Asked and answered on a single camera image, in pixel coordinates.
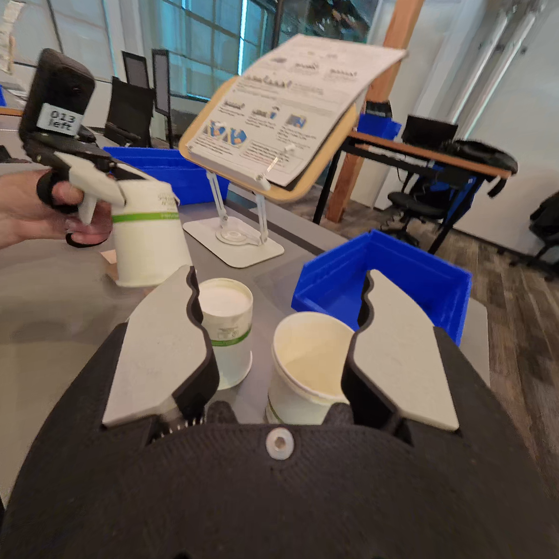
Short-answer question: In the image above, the grey desk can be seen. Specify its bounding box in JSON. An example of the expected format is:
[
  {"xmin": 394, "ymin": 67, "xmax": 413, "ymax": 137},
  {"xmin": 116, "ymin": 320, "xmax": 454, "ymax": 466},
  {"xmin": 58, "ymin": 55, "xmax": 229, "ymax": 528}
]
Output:
[{"xmin": 0, "ymin": 162, "xmax": 490, "ymax": 503}]

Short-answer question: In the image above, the wooden pillar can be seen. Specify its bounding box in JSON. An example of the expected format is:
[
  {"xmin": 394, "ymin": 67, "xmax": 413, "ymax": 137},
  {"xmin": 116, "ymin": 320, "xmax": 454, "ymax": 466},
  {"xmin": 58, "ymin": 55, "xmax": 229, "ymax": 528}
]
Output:
[{"xmin": 325, "ymin": 0, "xmax": 425, "ymax": 224}]

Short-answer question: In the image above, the person's left hand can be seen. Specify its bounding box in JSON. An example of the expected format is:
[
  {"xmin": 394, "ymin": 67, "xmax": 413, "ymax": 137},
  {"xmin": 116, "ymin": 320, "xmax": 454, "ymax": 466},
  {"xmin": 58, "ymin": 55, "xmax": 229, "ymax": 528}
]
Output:
[{"xmin": 0, "ymin": 168, "xmax": 114, "ymax": 250}]

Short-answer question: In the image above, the black framed panel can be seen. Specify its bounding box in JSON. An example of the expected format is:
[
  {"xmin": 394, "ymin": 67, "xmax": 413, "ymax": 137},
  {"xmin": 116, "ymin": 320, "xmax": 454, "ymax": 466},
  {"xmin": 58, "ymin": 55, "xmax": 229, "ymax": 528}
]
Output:
[
  {"xmin": 121, "ymin": 51, "xmax": 150, "ymax": 90},
  {"xmin": 151, "ymin": 48, "xmax": 173, "ymax": 129}
]

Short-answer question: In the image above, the black laptop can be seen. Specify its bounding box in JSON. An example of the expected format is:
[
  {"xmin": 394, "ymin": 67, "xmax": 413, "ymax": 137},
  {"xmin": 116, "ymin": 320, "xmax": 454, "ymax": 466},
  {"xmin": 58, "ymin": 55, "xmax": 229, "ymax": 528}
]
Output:
[{"xmin": 401, "ymin": 114, "xmax": 459, "ymax": 146}]

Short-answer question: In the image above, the instruction sheet on wooden stand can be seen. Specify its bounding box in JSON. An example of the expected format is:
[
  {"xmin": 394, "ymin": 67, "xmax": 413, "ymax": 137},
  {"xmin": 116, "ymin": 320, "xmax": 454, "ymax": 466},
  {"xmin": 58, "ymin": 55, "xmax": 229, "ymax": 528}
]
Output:
[{"xmin": 178, "ymin": 75, "xmax": 358, "ymax": 269}]

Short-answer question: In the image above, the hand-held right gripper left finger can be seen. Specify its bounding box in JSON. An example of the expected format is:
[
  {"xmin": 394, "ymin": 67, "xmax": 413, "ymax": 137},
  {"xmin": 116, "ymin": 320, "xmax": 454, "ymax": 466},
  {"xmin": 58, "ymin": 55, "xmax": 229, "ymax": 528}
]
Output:
[{"xmin": 102, "ymin": 264, "xmax": 220, "ymax": 429}]

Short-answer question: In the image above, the blue plastic bin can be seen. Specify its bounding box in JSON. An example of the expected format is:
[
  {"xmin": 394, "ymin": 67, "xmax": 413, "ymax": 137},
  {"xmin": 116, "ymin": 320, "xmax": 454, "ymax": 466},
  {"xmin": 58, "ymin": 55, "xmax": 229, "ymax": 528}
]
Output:
[
  {"xmin": 291, "ymin": 229, "xmax": 473, "ymax": 346},
  {"xmin": 102, "ymin": 146, "xmax": 230, "ymax": 206},
  {"xmin": 357, "ymin": 113, "xmax": 402, "ymax": 141}
]

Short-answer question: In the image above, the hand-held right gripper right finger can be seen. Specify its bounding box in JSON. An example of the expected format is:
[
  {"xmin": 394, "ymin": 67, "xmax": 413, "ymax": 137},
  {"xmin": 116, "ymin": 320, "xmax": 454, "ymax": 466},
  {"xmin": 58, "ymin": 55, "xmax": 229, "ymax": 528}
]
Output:
[{"xmin": 341, "ymin": 269, "xmax": 460, "ymax": 433}]

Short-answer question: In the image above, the black bag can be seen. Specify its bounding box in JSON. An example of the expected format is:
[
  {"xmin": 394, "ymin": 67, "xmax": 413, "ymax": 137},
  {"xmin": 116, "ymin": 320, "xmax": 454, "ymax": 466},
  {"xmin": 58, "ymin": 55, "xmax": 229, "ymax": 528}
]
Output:
[{"xmin": 440, "ymin": 139, "xmax": 519, "ymax": 198}]

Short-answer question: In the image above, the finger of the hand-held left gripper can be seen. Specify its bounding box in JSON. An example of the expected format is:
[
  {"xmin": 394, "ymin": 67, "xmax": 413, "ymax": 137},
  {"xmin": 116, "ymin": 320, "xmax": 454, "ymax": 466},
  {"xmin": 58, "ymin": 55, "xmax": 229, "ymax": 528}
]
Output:
[
  {"xmin": 54, "ymin": 151, "xmax": 128, "ymax": 226},
  {"xmin": 114, "ymin": 162, "xmax": 151, "ymax": 182}
]

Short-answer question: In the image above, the wooden top desk black frame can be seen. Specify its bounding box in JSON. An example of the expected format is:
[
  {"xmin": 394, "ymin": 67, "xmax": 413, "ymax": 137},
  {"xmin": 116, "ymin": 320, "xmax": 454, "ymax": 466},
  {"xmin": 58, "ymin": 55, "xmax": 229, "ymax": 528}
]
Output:
[{"xmin": 313, "ymin": 131, "xmax": 512, "ymax": 256}]

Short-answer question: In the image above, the black office chair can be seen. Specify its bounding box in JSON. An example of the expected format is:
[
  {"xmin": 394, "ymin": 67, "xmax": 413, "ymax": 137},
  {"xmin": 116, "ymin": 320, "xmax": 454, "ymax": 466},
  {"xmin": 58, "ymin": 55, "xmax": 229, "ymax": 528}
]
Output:
[
  {"xmin": 379, "ymin": 172, "xmax": 457, "ymax": 247},
  {"xmin": 511, "ymin": 191, "xmax": 559, "ymax": 281},
  {"xmin": 104, "ymin": 76, "xmax": 155, "ymax": 148}
]

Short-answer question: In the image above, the white paper cup green band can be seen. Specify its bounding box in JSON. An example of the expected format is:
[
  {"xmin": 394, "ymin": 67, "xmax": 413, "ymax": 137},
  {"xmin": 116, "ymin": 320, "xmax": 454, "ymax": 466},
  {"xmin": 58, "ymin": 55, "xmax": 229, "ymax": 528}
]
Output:
[
  {"xmin": 266, "ymin": 311, "xmax": 355, "ymax": 425},
  {"xmin": 110, "ymin": 178, "xmax": 194, "ymax": 288},
  {"xmin": 197, "ymin": 278, "xmax": 254, "ymax": 391}
]

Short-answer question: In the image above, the printed instruction sheet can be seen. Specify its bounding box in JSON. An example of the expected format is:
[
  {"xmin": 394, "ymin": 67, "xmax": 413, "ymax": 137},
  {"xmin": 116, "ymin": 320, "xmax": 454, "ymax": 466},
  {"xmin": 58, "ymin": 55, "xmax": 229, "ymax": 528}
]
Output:
[{"xmin": 185, "ymin": 34, "xmax": 408, "ymax": 187}]

